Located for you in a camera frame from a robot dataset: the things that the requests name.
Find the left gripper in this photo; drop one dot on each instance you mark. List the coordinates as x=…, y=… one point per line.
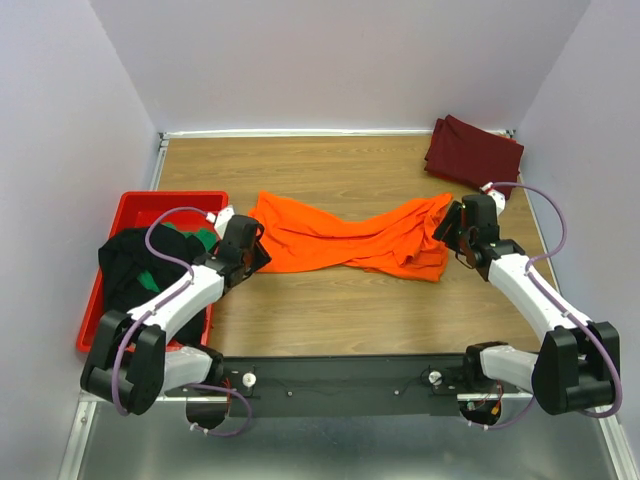
x=255, y=255

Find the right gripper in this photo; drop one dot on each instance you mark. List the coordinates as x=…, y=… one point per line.
x=451, y=226

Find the orange t shirt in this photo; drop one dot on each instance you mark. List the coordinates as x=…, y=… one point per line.
x=400, y=243

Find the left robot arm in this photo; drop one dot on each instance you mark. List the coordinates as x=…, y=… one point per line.
x=129, y=363

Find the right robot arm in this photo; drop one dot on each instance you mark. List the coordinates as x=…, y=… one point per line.
x=577, y=368

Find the green t shirt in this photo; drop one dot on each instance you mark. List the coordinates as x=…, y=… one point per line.
x=170, y=240

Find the folded maroon t shirt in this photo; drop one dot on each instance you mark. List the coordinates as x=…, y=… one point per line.
x=467, y=155

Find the black t shirt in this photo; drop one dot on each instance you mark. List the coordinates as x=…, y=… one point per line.
x=122, y=258

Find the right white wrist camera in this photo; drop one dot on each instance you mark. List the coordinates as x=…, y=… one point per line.
x=497, y=196

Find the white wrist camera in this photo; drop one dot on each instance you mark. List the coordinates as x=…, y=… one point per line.
x=497, y=196
x=220, y=220

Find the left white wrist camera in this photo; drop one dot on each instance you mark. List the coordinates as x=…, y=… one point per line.
x=220, y=220

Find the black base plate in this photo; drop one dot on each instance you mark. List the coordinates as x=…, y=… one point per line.
x=345, y=386

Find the aluminium frame rail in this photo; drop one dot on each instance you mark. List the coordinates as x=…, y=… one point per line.
x=78, y=437

